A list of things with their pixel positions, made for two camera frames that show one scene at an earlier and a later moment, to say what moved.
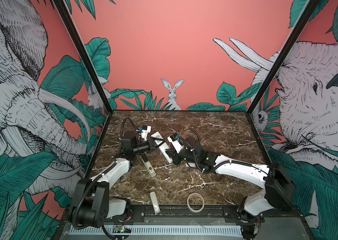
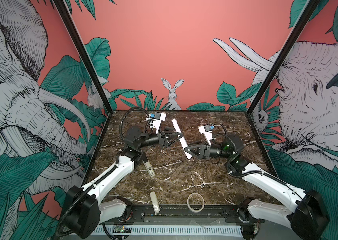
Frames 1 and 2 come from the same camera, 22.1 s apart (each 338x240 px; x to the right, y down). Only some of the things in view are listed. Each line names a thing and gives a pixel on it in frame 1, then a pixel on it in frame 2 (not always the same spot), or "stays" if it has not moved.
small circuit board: (122, 228) stays
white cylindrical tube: (155, 202) stays
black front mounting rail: (184, 215) stays
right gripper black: (175, 159) to (207, 153)
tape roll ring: (192, 209) stays
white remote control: (161, 145) to (182, 140)
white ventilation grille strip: (159, 230) stays
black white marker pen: (148, 165) stays
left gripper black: (151, 143) to (163, 139)
